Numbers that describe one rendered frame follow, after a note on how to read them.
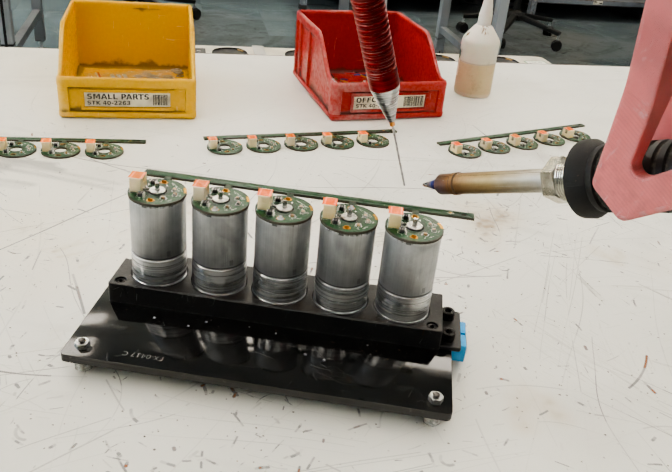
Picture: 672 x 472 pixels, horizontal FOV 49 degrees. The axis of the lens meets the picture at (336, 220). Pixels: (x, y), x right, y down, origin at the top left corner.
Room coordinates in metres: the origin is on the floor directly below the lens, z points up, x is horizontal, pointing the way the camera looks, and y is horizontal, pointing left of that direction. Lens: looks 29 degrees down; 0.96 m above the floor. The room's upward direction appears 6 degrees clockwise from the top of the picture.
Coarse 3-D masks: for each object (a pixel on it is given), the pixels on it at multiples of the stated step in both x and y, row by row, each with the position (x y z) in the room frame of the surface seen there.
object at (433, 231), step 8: (408, 216) 0.28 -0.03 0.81; (424, 216) 0.28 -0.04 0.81; (424, 224) 0.27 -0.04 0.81; (432, 224) 0.28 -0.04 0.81; (440, 224) 0.28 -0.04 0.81; (392, 232) 0.27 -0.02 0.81; (400, 232) 0.27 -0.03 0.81; (408, 232) 0.27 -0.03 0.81; (416, 232) 0.27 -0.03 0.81; (424, 232) 0.27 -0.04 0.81; (432, 232) 0.27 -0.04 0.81; (440, 232) 0.27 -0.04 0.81; (400, 240) 0.26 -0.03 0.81; (408, 240) 0.26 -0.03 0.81; (416, 240) 0.26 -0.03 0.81; (424, 240) 0.26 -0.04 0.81; (432, 240) 0.26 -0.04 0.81
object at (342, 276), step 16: (320, 224) 0.27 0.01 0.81; (320, 240) 0.27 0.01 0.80; (336, 240) 0.26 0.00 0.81; (352, 240) 0.26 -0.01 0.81; (368, 240) 0.27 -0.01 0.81; (320, 256) 0.27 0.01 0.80; (336, 256) 0.26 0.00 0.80; (352, 256) 0.26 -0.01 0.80; (368, 256) 0.27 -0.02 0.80; (320, 272) 0.27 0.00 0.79; (336, 272) 0.26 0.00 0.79; (352, 272) 0.26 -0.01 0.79; (368, 272) 0.27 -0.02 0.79; (320, 288) 0.27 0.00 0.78; (336, 288) 0.26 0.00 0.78; (352, 288) 0.26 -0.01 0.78; (368, 288) 0.27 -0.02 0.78; (320, 304) 0.27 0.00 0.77; (336, 304) 0.26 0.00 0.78; (352, 304) 0.26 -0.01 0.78
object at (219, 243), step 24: (192, 216) 0.27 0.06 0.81; (216, 216) 0.27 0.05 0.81; (240, 216) 0.27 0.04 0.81; (192, 240) 0.27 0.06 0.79; (216, 240) 0.27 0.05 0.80; (240, 240) 0.27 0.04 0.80; (192, 264) 0.27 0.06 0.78; (216, 264) 0.27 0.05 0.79; (240, 264) 0.27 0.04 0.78; (216, 288) 0.27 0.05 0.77; (240, 288) 0.27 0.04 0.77
